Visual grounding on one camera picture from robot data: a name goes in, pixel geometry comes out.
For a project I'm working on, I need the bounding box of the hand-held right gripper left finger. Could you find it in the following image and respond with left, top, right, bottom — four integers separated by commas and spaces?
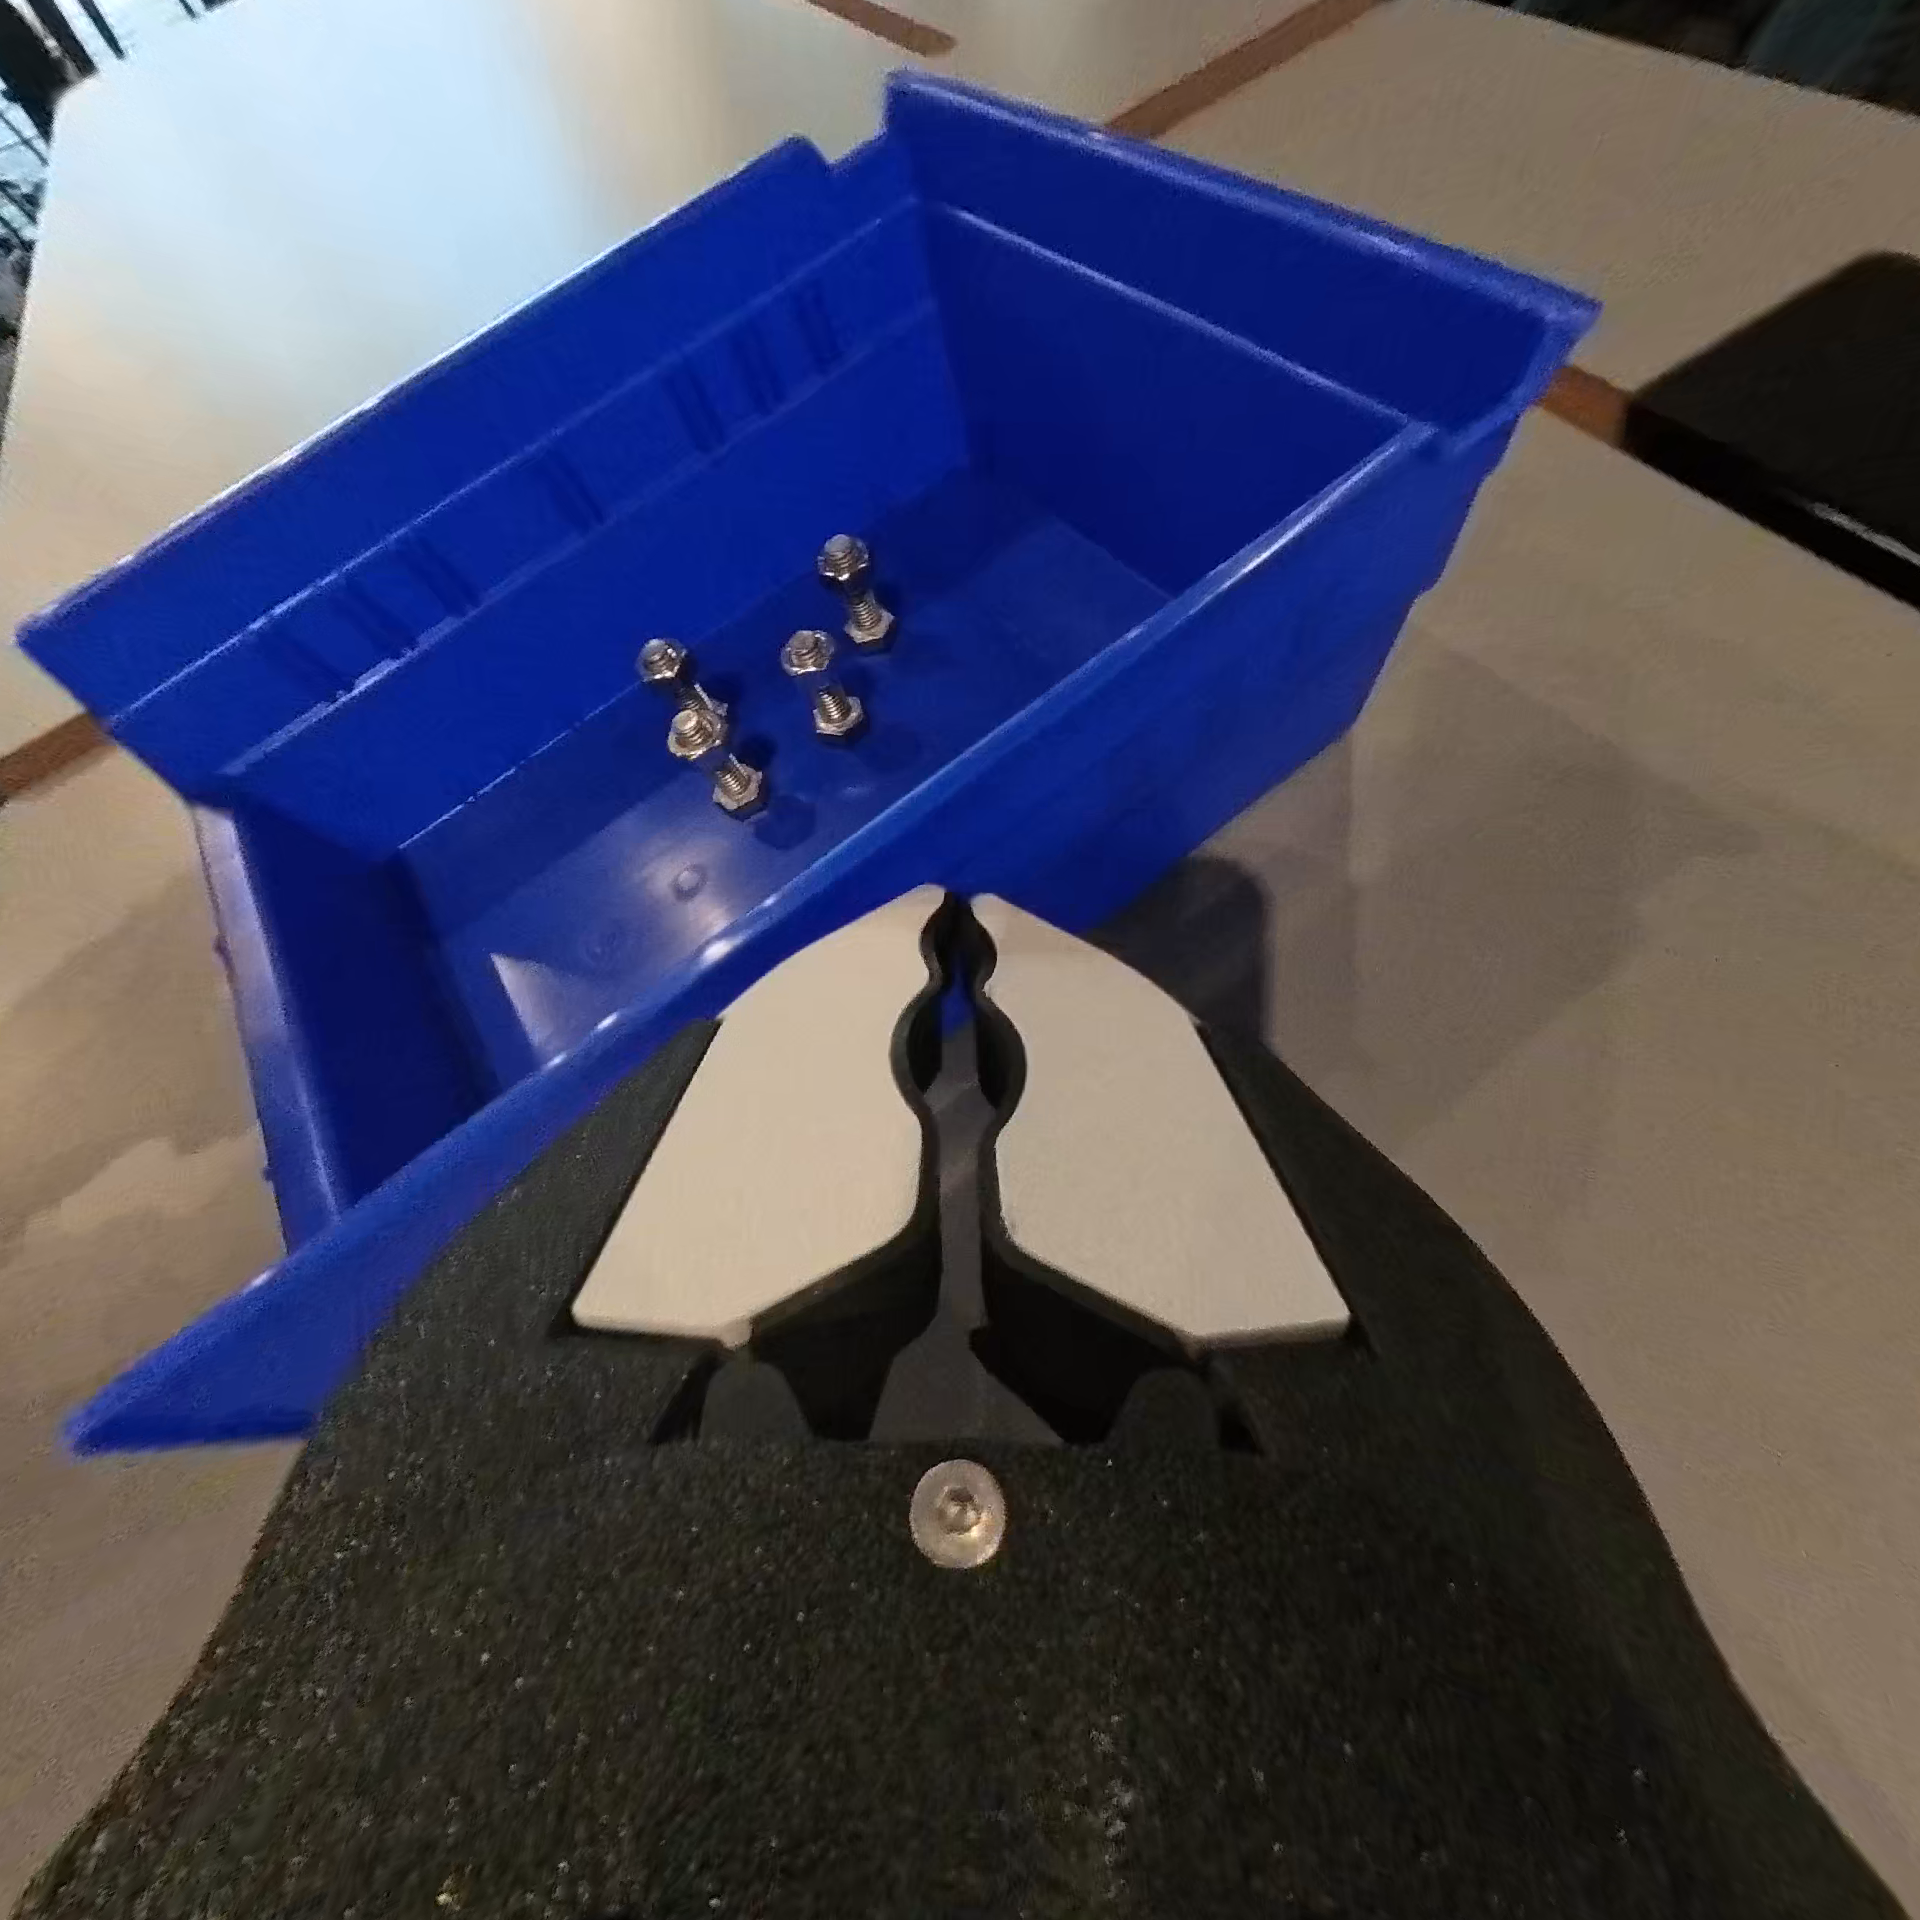
569, 886, 963, 1343

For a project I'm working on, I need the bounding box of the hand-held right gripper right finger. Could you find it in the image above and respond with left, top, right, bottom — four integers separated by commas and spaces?
968, 892, 1356, 1347

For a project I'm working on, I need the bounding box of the silver hex bolt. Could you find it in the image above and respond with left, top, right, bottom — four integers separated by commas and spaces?
780, 627, 868, 741
667, 708, 770, 819
816, 532, 904, 648
638, 637, 734, 720

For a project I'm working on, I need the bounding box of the blue plastic bin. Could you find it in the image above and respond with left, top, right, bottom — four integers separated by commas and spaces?
17, 67, 1604, 1465

